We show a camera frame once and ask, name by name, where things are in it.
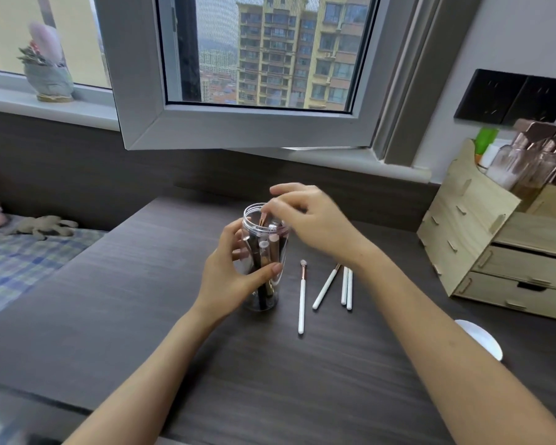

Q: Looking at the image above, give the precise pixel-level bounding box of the long white makeup brush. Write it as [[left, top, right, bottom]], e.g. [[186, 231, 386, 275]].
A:
[[298, 259, 308, 335]]

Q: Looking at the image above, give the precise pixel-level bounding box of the glass pump bottle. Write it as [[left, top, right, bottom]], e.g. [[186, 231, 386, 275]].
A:
[[485, 119, 545, 191], [510, 127, 556, 206]]

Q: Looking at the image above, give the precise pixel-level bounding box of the clear plastic jar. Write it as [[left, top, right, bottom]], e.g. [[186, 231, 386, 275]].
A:
[[238, 203, 291, 312]]

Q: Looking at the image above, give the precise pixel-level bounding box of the grey window frame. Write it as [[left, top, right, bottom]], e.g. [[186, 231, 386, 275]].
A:
[[0, 0, 485, 184]]

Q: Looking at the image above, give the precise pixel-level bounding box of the yellow apartment building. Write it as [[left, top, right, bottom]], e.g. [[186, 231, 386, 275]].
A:
[[236, 0, 377, 112]]

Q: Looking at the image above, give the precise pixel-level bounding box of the grey window sash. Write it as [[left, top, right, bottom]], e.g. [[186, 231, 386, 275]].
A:
[[94, 0, 428, 151]]

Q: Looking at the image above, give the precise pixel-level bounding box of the white bottle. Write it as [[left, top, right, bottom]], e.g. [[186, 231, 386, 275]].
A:
[[479, 141, 511, 175]]

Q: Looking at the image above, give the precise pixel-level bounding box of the wooden desk organizer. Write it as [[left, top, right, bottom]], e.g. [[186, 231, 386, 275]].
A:
[[416, 138, 556, 323]]

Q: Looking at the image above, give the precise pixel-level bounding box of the wooden organizer drawer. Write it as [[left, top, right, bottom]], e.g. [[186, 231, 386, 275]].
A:
[[453, 271, 556, 323], [483, 243, 556, 293]]

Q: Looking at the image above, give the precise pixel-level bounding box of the person's right hand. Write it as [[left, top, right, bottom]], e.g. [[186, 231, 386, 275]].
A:
[[261, 183, 377, 275]]

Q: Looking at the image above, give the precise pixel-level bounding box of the rose gold ferrule makeup brush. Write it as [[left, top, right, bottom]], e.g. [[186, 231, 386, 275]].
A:
[[254, 213, 267, 255]]

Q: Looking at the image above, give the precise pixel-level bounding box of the blue plaid bedsheet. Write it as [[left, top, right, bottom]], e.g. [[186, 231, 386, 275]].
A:
[[0, 213, 108, 326]]

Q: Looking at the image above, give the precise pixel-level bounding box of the person's right forearm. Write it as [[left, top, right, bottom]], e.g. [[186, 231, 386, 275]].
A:
[[351, 248, 556, 445]]

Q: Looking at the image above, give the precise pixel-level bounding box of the bunch of makeup brushes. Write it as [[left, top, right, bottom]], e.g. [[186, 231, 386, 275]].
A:
[[246, 220, 284, 305]]

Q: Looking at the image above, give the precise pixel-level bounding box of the person's left forearm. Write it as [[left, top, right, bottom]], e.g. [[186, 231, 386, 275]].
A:
[[62, 303, 226, 445]]

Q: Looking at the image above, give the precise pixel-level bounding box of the green bottle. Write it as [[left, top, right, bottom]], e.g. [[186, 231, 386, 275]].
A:
[[473, 128, 499, 168]]

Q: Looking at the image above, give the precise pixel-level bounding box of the white round dish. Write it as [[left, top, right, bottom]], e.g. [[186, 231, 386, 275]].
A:
[[453, 319, 504, 362]]

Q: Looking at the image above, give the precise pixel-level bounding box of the grey plush toy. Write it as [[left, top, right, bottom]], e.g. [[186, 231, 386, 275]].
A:
[[8, 215, 79, 241]]

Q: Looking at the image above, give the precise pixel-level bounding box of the person's left hand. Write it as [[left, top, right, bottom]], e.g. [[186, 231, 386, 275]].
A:
[[197, 219, 284, 324]]

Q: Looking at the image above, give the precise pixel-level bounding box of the potted plant ornament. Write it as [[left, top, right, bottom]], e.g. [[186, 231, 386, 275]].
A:
[[17, 21, 75, 104]]

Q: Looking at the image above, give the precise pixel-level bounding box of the black wall socket panel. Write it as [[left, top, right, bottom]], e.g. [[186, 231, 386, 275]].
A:
[[453, 68, 556, 129]]

